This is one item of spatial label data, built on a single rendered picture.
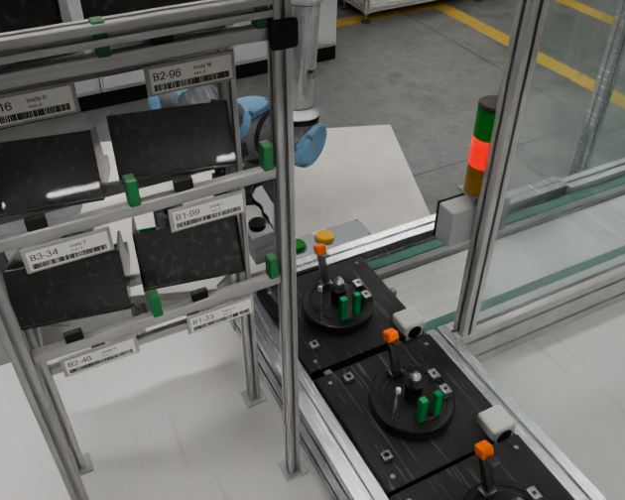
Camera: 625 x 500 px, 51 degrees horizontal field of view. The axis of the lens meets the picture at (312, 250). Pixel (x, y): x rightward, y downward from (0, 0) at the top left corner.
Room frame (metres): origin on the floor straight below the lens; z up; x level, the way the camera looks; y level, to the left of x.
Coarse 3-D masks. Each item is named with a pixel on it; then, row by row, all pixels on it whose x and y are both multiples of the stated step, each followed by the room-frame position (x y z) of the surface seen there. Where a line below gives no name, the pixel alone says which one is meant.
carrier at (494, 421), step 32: (384, 352) 0.80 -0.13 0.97; (416, 352) 0.80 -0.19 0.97; (320, 384) 0.73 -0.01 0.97; (352, 384) 0.73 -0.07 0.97; (384, 384) 0.71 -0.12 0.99; (416, 384) 0.68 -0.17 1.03; (448, 384) 0.73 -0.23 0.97; (352, 416) 0.66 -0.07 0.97; (384, 416) 0.65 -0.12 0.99; (416, 416) 0.64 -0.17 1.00; (448, 416) 0.65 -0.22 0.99; (480, 416) 0.65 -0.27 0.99; (384, 448) 0.60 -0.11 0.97; (416, 448) 0.60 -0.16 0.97; (448, 448) 0.60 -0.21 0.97; (384, 480) 0.54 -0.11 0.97; (416, 480) 0.55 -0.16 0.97
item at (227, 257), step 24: (144, 240) 0.63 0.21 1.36; (168, 240) 0.64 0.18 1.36; (192, 240) 0.64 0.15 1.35; (216, 240) 0.65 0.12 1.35; (240, 240) 0.66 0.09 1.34; (144, 264) 0.62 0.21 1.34; (168, 264) 0.62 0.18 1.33; (192, 264) 0.63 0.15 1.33; (216, 264) 0.64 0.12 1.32; (240, 264) 0.64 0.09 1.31; (144, 288) 0.60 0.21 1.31
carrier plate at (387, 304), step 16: (336, 272) 1.02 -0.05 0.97; (352, 272) 1.02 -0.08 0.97; (368, 272) 1.02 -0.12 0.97; (272, 288) 0.97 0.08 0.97; (304, 288) 0.97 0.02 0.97; (368, 288) 0.97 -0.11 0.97; (384, 288) 0.97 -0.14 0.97; (272, 304) 0.93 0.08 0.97; (384, 304) 0.93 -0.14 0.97; (400, 304) 0.93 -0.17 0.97; (304, 320) 0.88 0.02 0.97; (384, 320) 0.88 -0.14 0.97; (304, 336) 0.84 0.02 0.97; (320, 336) 0.84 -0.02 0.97; (336, 336) 0.84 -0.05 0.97; (352, 336) 0.84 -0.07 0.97; (368, 336) 0.84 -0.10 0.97; (400, 336) 0.84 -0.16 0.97; (304, 352) 0.80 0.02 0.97; (320, 352) 0.80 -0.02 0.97; (336, 352) 0.80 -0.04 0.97; (352, 352) 0.80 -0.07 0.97; (368, 352) 0.81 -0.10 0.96; (320, 368) 0.76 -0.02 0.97; (336, 368) 0.78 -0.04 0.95
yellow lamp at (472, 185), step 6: (468, 168) 0.89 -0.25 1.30; (468, 174) 0.89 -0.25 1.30; (474, 174) 0.88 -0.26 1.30; (480, 174) 0.87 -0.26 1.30; (468, 180) 0.88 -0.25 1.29; (474, 180) 0.88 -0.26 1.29; (480, 180) 0.87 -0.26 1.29; (468, 186) 0.88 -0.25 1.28; (474, 186) 0.87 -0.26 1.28; (480, 186) 0.87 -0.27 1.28; (468, 192) 0.88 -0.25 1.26; (474, 192) 0.87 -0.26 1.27
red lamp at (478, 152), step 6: (474, 138) 0.89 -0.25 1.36; (474, 144) 0.88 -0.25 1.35; (480, 144) 0.88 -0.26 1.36; (486, 144) 0.87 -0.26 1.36; (474, 150) 0.88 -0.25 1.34; (480, 150) 0.87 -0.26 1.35; (486, 150) 0.87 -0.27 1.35; (474, 156) 0.88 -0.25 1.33; (480, 156) 0.87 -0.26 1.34; (486, 156) 0.87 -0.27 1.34; (468, 162) 0.89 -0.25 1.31; (474, 162) 0.88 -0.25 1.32; (480, 162) 0.87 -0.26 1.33; (474, 168) 0.88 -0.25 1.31; (480, 168) 0.87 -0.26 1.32
